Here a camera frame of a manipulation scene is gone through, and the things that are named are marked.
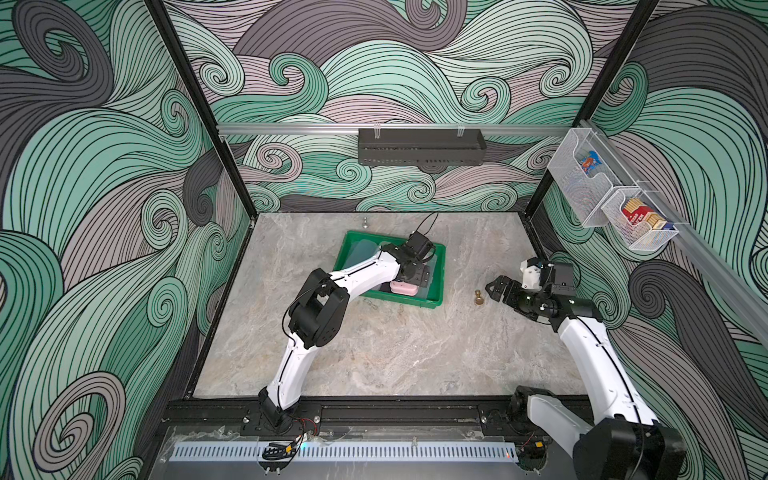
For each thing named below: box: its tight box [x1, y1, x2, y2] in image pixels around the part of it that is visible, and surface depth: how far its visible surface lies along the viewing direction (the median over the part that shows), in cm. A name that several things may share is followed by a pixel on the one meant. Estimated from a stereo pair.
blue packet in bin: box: [581, 150, 603, 175], surface depth 85 cm
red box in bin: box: [622, 198, 654, 225], surface depth 68 cm
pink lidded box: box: [390, 280, 419, 296], surface depth 92 cm
